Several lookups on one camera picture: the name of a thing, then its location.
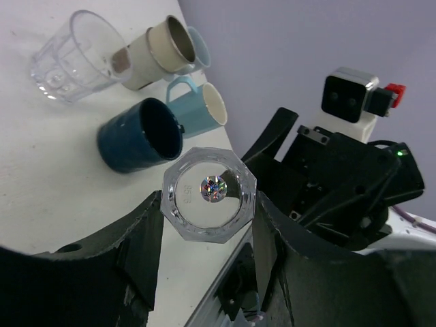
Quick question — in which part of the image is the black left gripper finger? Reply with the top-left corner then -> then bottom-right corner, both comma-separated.
1,191 -> 164,326

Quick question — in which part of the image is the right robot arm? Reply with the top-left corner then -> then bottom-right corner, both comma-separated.
243,108 -> 435,253

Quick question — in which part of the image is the dark blue mug front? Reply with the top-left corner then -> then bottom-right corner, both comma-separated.
97,97 -> 183,174

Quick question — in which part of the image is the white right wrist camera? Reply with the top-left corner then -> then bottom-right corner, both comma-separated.
313,67 -> 406,143

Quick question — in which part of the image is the aluminium frame rail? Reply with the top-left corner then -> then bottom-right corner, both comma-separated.
185,230 -> 253,327

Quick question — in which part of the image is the light blue cup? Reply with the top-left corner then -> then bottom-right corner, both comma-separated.
166,76 -> 228,139

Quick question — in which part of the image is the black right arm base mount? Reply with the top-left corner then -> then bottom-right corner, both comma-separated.
216,243 -> 264,326

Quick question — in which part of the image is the clear glass cup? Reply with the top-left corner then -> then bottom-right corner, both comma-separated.
160,147 -> 257,244

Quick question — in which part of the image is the clear plastic cup front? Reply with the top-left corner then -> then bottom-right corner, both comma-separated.
30,10 -> 133,103

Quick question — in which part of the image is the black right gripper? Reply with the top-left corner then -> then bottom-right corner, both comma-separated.
242,107 -> 435,326

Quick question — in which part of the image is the grey ceramic mug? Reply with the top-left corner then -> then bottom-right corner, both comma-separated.
175,27 -> 211,76

